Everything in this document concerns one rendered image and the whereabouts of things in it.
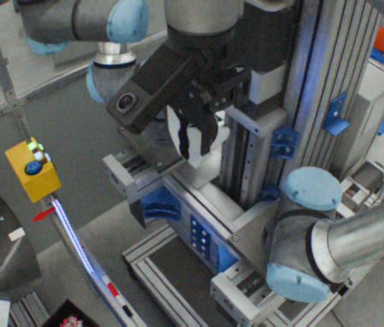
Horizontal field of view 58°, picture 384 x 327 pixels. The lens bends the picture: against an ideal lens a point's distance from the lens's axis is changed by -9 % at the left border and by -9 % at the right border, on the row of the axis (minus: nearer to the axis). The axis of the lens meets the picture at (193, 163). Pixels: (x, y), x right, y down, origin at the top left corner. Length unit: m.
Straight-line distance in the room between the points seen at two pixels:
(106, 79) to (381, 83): 0.77
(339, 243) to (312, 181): 0.17
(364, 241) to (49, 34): 0.59
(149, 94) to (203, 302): 1.40
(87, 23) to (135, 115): 0.26
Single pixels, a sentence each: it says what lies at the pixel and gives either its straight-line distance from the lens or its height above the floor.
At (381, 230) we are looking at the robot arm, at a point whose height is 1.38.
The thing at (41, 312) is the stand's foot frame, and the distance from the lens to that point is 1.96.
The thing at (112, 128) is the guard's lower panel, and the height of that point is 0.61.
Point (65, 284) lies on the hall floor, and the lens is 2.07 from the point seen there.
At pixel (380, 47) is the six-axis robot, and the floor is 0.08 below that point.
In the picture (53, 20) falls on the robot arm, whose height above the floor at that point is 1.56.
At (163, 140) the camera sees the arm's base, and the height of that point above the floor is 1.06.
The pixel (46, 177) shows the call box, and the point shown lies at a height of 1.05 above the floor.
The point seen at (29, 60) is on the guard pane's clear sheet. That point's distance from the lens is 1.44.
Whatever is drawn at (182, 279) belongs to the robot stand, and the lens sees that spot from 1.75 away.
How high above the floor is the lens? 1.81
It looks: 49 degrees down
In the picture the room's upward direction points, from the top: straight up
